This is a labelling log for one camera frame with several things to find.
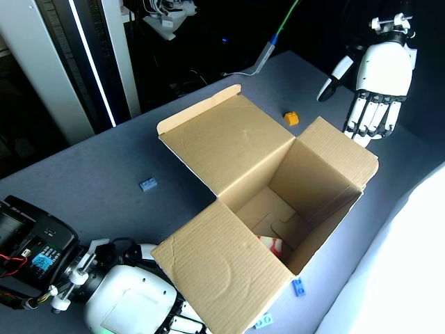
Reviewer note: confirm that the red white object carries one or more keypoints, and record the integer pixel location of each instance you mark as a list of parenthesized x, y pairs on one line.
[(273, 243)]

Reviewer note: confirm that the white plastic bracket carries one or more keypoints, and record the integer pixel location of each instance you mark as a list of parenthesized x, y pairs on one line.
[(163, 26)]

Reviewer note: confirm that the cardboard box white outside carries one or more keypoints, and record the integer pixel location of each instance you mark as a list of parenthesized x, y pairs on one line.
[(226, 139)]

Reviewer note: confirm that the white post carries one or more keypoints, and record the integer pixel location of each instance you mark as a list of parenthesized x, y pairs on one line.
[(118, 52)]

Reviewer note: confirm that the yellow toy brick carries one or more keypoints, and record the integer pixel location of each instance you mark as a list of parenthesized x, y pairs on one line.
[(291, 118)]

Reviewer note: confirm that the white sheet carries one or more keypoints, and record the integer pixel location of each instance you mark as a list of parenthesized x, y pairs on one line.
[(400, 261)]

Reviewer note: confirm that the white light strip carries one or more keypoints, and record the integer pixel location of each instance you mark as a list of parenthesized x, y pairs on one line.
[(92, 62)]

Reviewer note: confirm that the white panel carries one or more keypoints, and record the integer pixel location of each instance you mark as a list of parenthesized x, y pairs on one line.
[(34, 52)]

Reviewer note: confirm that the grey table cloth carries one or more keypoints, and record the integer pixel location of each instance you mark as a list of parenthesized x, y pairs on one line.
[(104, 156)]

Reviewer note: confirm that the light blue toy brick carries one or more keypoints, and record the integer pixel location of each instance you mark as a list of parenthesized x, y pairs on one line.
[(264, 320), (148, 184)]

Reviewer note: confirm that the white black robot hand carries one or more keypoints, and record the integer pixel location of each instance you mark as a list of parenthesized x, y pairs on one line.
[(132, 299), (386, 69)]

